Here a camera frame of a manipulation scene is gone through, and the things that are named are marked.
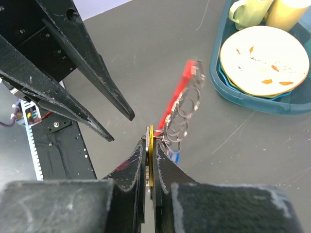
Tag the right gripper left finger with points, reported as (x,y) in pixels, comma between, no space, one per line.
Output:
(114,204)

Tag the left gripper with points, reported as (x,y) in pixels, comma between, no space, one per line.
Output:
(38,51)

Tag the light green mug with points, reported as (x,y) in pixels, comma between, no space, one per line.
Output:
(248,13)

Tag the grey cable duct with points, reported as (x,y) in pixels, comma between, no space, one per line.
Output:
(27,106)

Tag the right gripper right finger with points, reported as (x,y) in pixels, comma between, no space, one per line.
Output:
(183,205)

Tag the metal key holder red handle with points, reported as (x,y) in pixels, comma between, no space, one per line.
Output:
(174,125)

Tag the floral beige plate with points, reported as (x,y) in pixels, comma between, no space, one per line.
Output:
(264,61)

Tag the yellow mug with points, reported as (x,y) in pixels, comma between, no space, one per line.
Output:
(284,14)

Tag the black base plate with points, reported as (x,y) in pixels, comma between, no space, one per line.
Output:
(61,149)

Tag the blue key tag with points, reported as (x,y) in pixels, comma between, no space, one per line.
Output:
(174,156)

